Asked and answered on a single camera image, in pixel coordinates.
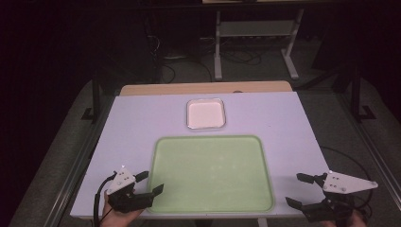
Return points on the aluminium frame rail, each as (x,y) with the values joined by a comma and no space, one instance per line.
(74,176)
(375,157)

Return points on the person's left hand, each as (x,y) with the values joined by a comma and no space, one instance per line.
(115,217)

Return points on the white table board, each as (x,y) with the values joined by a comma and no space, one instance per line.
(135,126)

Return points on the white table leg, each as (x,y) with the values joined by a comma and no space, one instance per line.
(262,222)

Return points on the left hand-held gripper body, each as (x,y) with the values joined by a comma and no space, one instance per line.
(121,181)

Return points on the person's right hand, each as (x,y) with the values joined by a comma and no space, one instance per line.
(360,219)

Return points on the small white tray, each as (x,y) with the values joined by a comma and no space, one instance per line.
(206,113)

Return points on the large green tray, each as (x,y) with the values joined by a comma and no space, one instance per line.
(209,175)

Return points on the wooden table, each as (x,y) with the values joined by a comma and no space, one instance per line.
(205,87)

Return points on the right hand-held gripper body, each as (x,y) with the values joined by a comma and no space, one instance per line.
(343,184)

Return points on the black metal stand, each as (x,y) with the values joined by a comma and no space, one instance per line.
(356,94)
(95,94)

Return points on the white metal desk frame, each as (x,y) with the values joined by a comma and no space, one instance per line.
(255,29)

